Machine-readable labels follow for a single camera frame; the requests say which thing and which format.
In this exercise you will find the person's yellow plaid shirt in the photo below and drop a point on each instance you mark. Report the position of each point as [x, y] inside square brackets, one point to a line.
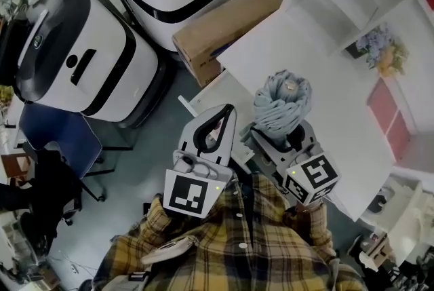
[237, 249]

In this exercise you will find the person's left forearm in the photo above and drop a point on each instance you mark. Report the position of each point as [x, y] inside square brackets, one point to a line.
[159, 218]

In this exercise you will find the brown cardboard box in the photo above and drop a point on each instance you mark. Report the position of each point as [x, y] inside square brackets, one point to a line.
[220, 28]

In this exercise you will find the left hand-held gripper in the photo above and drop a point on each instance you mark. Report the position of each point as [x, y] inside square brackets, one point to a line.
[184, 193]

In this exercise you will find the potted flower bouquet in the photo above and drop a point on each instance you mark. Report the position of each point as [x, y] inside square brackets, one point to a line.
[383, 49]

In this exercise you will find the brown wooden table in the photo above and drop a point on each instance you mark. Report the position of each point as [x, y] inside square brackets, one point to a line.
[15, 165]

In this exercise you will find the black white chest clip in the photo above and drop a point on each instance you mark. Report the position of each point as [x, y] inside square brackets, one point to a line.
[139, 276]

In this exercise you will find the white desk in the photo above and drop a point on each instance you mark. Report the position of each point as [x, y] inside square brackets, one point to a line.
[322, 147]

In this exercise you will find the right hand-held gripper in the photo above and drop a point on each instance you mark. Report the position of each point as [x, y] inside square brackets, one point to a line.
[318, 174]

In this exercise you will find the light blue cloth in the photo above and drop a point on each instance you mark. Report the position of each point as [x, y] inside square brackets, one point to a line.
[281, 106]

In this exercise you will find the white drawer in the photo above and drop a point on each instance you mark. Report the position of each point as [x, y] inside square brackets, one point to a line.
[217, 93]

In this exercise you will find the blue chair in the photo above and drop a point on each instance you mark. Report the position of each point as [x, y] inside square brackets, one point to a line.
[64, 133]

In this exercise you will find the person's right forearm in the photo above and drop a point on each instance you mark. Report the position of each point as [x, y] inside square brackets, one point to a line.
[315, 232]

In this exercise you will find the black office chair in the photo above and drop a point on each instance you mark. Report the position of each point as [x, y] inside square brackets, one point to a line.
[51, 191]

